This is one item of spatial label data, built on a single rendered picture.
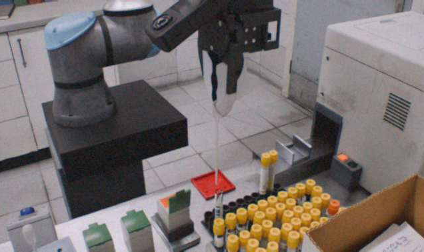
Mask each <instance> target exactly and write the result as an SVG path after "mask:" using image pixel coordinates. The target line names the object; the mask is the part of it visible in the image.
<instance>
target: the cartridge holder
mask: <svg viewBox="0 0 424 252"><path fill-rule="evenodd" d="M150 218H151V222H152V224H154V226H155V228H156V230H157V231H158V233H159V234H160V236H161V238H162V239H163V240H164V241H165V242H166V244H167V246H168V247H169V249H170V250H171V252H180V251H182V250H184V249H186V248H188V247H191V246H193V245H195V244H197V243H199V242H200V236H199V235H198V233H197V232H196V230H194V222H193V221H192V218H190V223H187V224H185V225H182V226H180V227H178V228H175V229H173V230H171V231H170V230H168V228H167V227H166V226H165V224H164V222H163V221H162V220H161V218H160V216H158V213H155V214H154V216H151V217H150Z"/></svg>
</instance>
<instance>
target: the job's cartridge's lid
mask: <svg viewBox="0 0 424 252"><path fill-rule="evenodd" d="M190 200H191V190H190V189H188V190H186V191H185V189H182V190H179V191H176V193H175V195H174V196H172V197H168V213H169V214H172V213H174V212H176V211H179V210H182V209H184V208H186V207H189V206H190Z"/></svg>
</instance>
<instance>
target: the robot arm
mask: <svg viewBox="0 0 424 252"><path fill-rule="evenodd" d="M102 8H103V15H102V17H96V15H95V14H94V12H92V11H82V12H79V11H78V12H77V13H71V14H68V15H64V16H61V17H58V18H57V19H55V20H53V21H51V22H49V23H48V24H47V25H46V26H45V29H44V34H45V48H46V50H47V53H48V56H49V64H50V68H51V73H52V76H53V81H54V84H55V95H54V99H53V107H52V112H53V117H54V121H55V122H56V123H57V124H59V125H62V126H65V127H85V126H89V125H95V124H98V123H101V122H103V121H104V120H106V119H108V118H110V117H111V116H112V115H114V114H115V112H116V110H117V106H116V101H115V97H114V95H113V94H112V92H111V90H110V88H108V85H107V83H106V81H105V79H104V75H103V74H104V70H103V68H104V67H110V66H114V65H121V64H122V63H128V62H132V61H143V60H145V59H148V58H150V57H154V56H156V55H157V54H158V53H159V52H161V50H162V51H164V52H166V53H170V52H171V51H173V50H174V48H176V47H177V46H178V45H180V44H181V43H182V42H184V41H185V40H186V39H188V38H189V36H190V35H192V34H194V33H195V32H196V31H197V30H198V38H197V48H198V55H199V62H200V66H201V72H202V76H203V77H204V80H205V86H206V88H207V92H208V95H209V98H210V101H211V104H213V102H214V101H215V100H217V102H216V108H217V110H218V112H219V114H220V116H222V117H226V116H227V115H228V114H229V112H230V110H231V109H232V107H233V105H234V102H235V101H236V100H238V99H240V98H242V97H244V96H246V95H247V94H249V93H250V92H252V91H254V90H256V88H257V87H258V84H259V78H258V76H256V75H252V74H248V73H247V60H246V59H245V58H244V55H243V54H244V53H256V52H259V51H262V49H263V50H264V51H270V50H273V49H279V34H280V26H281V11H282V9H279V8H276V7H274V6H273V0H179V1H178V2H176V3H174V4H173V5H172V6H170V8H168V9H167V10H166V11H164V12H163V13H162V14H161V12H160V11H159V10H158V9H156V8H154V7H153V1H152V0H107V2H106V3H105V4H104V6H103V7H102ZM274 21H277V32H276V40H273V41H268V40H271V36H272V33H268V23H269V22H274Z"/></svg>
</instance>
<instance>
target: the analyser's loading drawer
mask: <svg viewBox="0 0 424 252"><path fill-rule="evenodd" d="M335 145H336V140H334V139H333V138H332V137H330V136H328V135H327V134H326V133H325V132H324V133H322V134H320V135H317V136H314V137H310V138H308V139H305V140H302V139H301V138H300V137H298V136H297V135H295V134H293V139H292V143H288V144H286V145H282V144H281V143H280V142H279V141H278V140H276V146H275V151H276V152H277V156H278V159H277V163H276V169H275V176H274V177H278V176H280V175H283V174H285V173H287V172H289V171H292V170H294V169H297V168H300V167H303V166H305V165H306V164H309V163H312V162H314V161H317V160H320V159H322V158H325V157H326V156H328V155H331V154H333V153H334V151H335ZM261 158H262V155H260V154H258V152H256V151H253V162H252V167H253V168H254V169H256V171H257V172H258V173H259V174H261Z"/></svg>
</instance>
